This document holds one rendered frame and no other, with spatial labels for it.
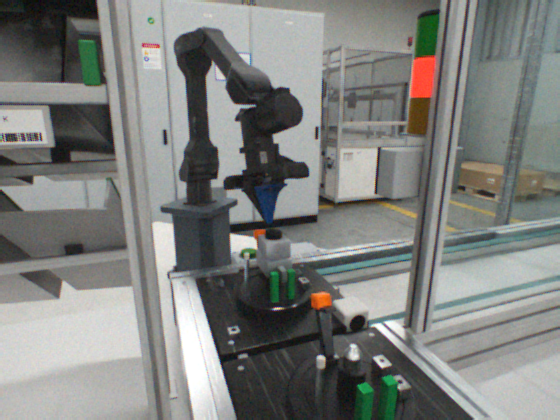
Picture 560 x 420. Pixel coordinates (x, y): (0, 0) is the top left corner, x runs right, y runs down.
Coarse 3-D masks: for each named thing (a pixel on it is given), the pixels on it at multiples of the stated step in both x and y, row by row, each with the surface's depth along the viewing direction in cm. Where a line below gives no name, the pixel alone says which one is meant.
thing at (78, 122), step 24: (0, 24) 28; (24, 24) 28; (48, 24) 29; (72, 24) 30; (0, 48) 28; (24, 48) 28; (48, 48) 28; (72, 48) 30; (0, 72) 27; (24, 72) 28; (48, 72) 28; (72, 72) 30; (72, 120) 33; (96, 120) 35; (72, 144) 39; (96, 144) 39
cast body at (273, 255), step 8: (272, 232) 58; (280, 232) 58; (264, 240) 57; (272, 240) 57; (280, 240) 57; (288, 240) 57; (264, 248) 57; (272, 248) 56; (280, 248) 57; (288, 248) 57; (256, 256) 62; (264, 256) 57; (272, 256) 56; (280, 256) 57; (288, 256) 58; (264, 264) 57; (272, 264) 56; (280, 264) 57; (288, 264) 57; (264, 272) 58; (280, 272) 55; (280, 280) 56
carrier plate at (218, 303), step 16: (240, 272) 71; (304, 272) 71; (208, 288) 65; (224, 288) 65; (320, 288) 65; (208, 304) 59; (224, 304) 59; (208, 320) 56; (224, 320) 55; (240, 320) 55; (256, 320) 55; (272, 320) 55; (288, 320) 55; (304, 320) 55; (336, 320) 55; (368, 320) 55; (224, 336) 51; (240, 336) 51; (256, 336) 51; (272, 336) 51; (288, 336) 51; (304, 336) 51; (224, 352) 47; (240, 352) 48; (256, 352) 49
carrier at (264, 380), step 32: (288, 352) 47; (320, 352) 43; (352, 352) 36; (384, 352) 47; (256, 384) 42; (288, 384) 39; (320, 384) 32; (352, 384) 36; (384, 384) 33; (416, 384) 42; (256, 416) 37; (288, 416) 37; (320, 416) 33; (352, 416) 35; (384, 416) 34; (416, 416) 35; (448, 416) 37
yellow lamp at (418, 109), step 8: (416, 104) 47; (424, 104) 46; (416, 112) 47; (424, 112) 47; (408, 120) 49; (416, 120) 48; (424, 120) 47; (408, 128) 49; (416, 128) 48; (424, 128) 47
